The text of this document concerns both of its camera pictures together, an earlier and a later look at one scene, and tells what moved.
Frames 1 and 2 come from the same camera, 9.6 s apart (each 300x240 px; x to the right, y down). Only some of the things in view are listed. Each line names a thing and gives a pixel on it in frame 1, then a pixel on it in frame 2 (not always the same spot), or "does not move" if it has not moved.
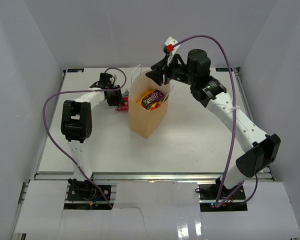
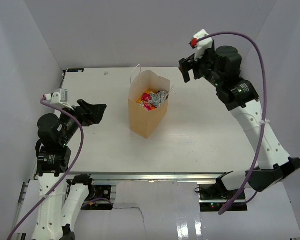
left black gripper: x=118 y=99 to x=94 y=114
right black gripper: x=156 y=74 to x=185 y=65
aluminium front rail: x=140 y=176 does not move
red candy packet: x=125 y=102 to x=157 y=98
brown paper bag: x=144 y=123 does not move
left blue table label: x=75 y=70 does not move
